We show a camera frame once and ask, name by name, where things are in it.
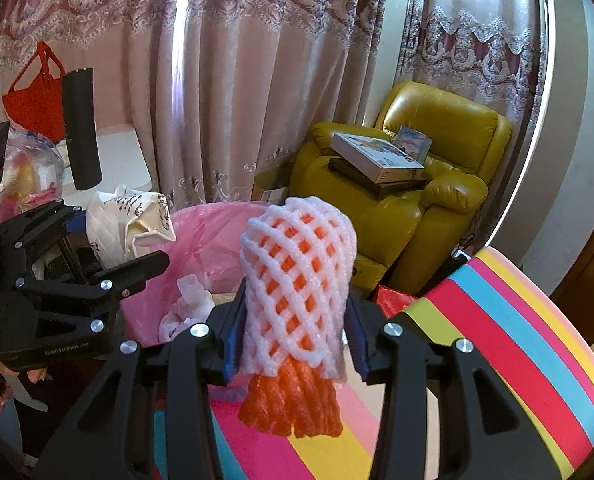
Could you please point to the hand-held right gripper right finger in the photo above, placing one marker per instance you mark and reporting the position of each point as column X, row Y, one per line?
column 359, row 355

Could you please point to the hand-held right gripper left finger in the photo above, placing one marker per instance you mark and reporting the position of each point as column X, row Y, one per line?
column 233, row 345

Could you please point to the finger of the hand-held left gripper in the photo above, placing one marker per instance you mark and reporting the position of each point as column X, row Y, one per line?
column 37, row 225
column 137, row 270

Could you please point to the white paper wad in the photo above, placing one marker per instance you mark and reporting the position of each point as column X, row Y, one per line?
column 194, row 290

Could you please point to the pink trash bag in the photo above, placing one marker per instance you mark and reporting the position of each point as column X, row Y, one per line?
column 202, row 240

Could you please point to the orange and white foam net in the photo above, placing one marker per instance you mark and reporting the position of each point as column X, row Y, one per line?
column 297, row 285

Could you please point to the clear plastic bag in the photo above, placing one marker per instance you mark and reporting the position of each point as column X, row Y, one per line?
column 27, row 170

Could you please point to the cream printed tote bag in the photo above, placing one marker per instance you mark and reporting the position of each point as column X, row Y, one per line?
column 112, row 220

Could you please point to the red shiny packet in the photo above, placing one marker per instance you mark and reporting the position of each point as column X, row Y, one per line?
column 394, row 300

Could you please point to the black cylinder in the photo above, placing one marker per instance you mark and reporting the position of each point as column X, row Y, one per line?
column 79, row 130

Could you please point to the white side table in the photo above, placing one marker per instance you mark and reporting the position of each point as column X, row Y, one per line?
column 122, row 160

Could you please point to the red bag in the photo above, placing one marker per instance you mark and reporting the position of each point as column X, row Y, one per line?
column 34, row 105

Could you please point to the colourful striped table cloth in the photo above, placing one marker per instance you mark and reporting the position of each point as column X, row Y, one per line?
column 502, row 350

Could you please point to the small cardboard box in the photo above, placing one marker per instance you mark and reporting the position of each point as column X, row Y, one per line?
column 272, row 194

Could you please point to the dark flat box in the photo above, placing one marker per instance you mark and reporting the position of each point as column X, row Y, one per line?
column 347, row 167

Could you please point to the flat white printed box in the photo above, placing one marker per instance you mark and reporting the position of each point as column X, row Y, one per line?
column 372, row 155

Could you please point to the wide pink lace curtain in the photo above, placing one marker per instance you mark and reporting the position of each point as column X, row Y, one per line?
column 227, row 85

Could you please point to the small blue picture book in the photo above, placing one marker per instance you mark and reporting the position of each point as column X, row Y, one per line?
column 414, row 141

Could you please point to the yellow leather armchair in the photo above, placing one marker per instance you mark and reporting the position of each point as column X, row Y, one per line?
column 452, row 125

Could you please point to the narrow pink lace curtain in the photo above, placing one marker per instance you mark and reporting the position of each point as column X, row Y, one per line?
column 477, row 35

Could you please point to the brown wooden door frame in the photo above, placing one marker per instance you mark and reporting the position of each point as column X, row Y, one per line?
column 592, row 285

